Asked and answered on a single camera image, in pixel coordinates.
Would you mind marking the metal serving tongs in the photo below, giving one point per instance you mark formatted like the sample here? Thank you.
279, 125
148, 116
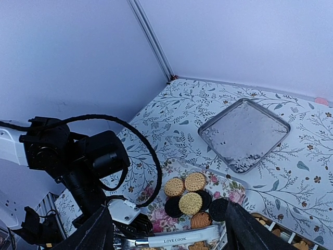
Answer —
168, 239

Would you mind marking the left metal frame post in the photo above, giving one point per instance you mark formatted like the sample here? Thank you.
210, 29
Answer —
152, 39

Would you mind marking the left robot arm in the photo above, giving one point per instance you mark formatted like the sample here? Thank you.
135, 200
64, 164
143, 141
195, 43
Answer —
77, 161

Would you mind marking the beige embossed round biscuit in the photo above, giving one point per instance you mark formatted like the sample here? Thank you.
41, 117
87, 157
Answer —
190, 203

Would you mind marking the floral rectangular tray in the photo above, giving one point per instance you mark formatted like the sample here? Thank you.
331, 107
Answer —
216, 192

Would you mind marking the pink divided cookie tin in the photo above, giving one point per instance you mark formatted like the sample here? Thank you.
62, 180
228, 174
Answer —
301, 229

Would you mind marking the metal tin lid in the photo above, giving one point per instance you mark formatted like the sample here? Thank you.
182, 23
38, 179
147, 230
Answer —
243, 134

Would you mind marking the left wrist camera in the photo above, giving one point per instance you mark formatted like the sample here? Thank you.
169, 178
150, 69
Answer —
128, 218

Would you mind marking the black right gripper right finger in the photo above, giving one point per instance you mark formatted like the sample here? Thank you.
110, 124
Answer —
245, 232

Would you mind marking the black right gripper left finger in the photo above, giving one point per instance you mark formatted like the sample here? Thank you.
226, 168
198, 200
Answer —
96, 233

